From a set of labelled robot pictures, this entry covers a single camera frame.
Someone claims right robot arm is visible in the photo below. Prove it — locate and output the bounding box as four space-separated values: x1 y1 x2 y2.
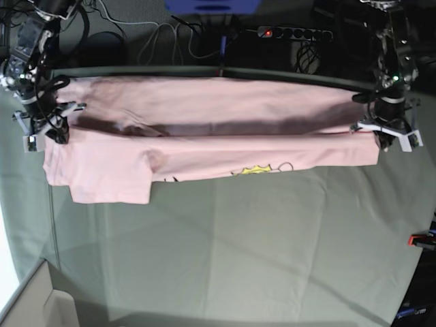
1 1 89 152

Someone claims beige cardboard box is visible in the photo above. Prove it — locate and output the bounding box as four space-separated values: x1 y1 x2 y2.
1 260 80 327

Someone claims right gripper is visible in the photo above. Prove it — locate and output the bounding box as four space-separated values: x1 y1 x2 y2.
12 102 86 144

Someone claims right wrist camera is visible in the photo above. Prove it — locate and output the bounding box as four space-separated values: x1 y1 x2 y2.
22 134 46 153

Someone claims black power strip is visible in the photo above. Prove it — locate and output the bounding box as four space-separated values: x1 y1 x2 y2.
256 26 334 43

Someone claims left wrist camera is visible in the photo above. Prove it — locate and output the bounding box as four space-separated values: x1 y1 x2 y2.
398 129 424 153

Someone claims blue plastic box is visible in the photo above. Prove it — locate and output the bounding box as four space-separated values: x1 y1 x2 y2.
164 0 261 14

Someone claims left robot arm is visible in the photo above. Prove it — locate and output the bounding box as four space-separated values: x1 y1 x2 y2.
350 1 423 153

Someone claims round black stool base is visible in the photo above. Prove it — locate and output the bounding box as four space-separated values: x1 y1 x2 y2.
77 31 127 67

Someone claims right orange black clamp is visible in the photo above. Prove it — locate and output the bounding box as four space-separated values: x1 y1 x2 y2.
408 229 436 251

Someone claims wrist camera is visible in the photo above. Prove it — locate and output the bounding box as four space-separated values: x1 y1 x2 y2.
22 134 46 153
398 129 424 153

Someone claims pink t-shirt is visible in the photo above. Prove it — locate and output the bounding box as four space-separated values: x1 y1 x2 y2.
43 76 379 204

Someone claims green table cloth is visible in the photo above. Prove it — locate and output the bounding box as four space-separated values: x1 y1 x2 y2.
0 64 436 327

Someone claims white cable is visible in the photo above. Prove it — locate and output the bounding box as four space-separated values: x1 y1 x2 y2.
98 0 219 66

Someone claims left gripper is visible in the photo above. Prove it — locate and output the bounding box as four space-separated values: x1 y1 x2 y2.
350 98 420 152

